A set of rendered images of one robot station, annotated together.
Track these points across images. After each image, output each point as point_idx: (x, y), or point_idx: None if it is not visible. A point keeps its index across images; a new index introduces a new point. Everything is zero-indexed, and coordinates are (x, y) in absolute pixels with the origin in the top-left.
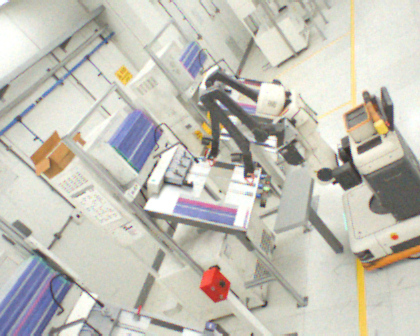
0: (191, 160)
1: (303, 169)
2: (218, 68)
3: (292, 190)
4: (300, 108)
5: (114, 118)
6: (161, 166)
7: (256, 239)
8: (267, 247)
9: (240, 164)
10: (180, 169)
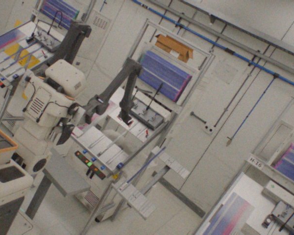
0: (148, 125)
1: (73, 187)
2: (135, 62)
3: (63, 168)
4: (33, 86)
5: (192, 70)
6: (145, 99)
7: (93, 186)
8: (90, 201)
9: (127, 158)
10: (138, 110)
